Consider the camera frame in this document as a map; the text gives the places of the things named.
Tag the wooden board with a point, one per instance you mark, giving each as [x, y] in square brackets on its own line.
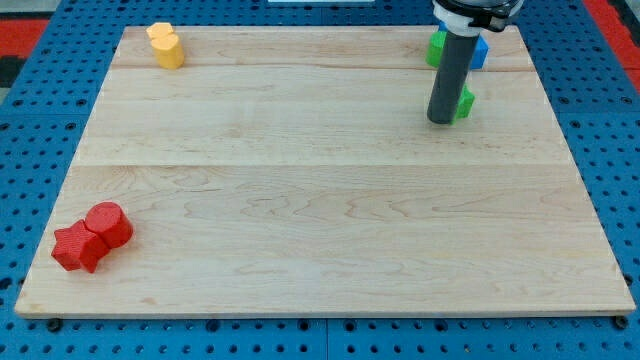
[290, 172]

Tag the yellow hexagon block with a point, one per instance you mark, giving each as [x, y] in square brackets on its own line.
[159, 30]

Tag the green star block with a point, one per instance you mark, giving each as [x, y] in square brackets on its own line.
[465, 104]

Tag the blue triangle block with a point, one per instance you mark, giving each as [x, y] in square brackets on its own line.
[463, 52]

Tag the red star block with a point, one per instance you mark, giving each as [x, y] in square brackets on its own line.
[78, 248]

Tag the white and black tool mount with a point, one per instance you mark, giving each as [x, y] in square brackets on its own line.
[470, 17]

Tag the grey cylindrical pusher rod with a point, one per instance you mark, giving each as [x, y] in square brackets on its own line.
[445, 95]

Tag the red cylinder block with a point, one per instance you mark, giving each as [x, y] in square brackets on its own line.
[110, 223]

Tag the yellow heart block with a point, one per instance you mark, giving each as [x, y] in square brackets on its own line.
[168, 51]

